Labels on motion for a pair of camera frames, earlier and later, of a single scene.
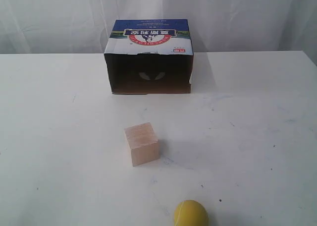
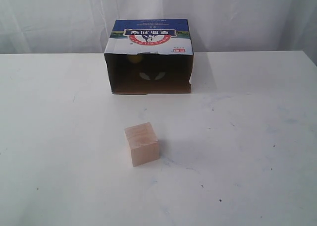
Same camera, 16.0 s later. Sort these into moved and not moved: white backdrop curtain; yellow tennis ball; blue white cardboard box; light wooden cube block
Moved: yellow tennis ball
Not moved: white backdrop curtain; light wooden cube block; blue white cardboard box
